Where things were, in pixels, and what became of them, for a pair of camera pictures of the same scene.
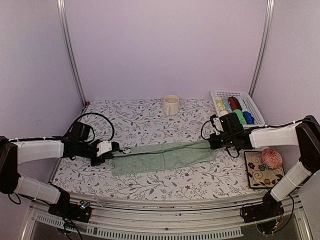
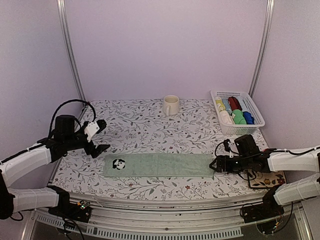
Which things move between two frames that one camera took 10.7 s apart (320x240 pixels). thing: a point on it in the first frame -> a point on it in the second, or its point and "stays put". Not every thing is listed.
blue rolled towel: x=249 y=119 stays put
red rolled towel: x=234 y=103 stays put
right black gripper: x=215 y=144 -> x=226 y=167
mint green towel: x=138 y=158 -> x=159 y=165
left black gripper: x=108 y=155 -> x=90 y=150
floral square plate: x=259 y=175 stays put
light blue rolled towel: x=226 y=104 stays put
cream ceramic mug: x=171 y=104 stays put
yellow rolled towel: x=219 y=103 stays put
